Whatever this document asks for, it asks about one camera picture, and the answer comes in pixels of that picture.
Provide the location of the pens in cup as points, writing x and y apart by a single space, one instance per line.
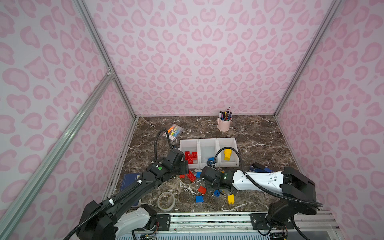
225 115

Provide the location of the yellow lego brick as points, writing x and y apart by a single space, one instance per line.
227 156
228 151
231 199

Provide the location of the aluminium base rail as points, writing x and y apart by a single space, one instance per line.
142 225

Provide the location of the blue stapler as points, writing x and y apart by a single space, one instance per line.
259 168

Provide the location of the pink pen cup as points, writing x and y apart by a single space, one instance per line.
222 125

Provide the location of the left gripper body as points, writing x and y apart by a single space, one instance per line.
183 168

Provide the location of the middle white plastic bin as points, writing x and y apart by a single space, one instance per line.
208 149

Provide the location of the long red lego brick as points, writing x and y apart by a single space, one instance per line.
191 176
187 155

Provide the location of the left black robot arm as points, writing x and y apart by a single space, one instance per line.
98 220

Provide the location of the highlighter marker pack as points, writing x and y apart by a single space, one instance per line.
174 131

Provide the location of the clear tape roll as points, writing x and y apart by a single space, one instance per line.
166 201

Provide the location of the blue notebook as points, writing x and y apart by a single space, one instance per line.
128 182

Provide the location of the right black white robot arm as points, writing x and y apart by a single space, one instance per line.
296 192

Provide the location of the right white plastic bin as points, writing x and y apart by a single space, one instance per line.
228 143

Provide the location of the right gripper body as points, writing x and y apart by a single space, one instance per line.
213 186

